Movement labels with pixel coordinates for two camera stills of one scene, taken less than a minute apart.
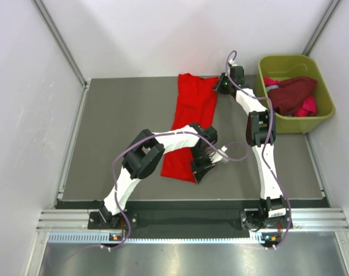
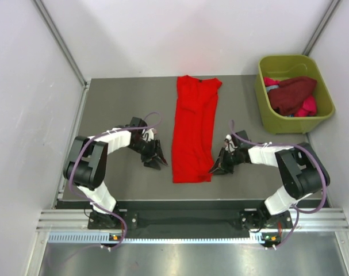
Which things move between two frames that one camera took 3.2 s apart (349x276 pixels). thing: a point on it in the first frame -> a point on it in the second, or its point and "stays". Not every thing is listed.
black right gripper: x=222 y=77 -> x=222 y=161
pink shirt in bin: x=308 y=106 stays
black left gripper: x=200 y=171 -> x=154 y=150
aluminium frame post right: x=322 y=27 stays
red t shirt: x=195 y=104 stays
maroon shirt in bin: x=288 y=98 stays
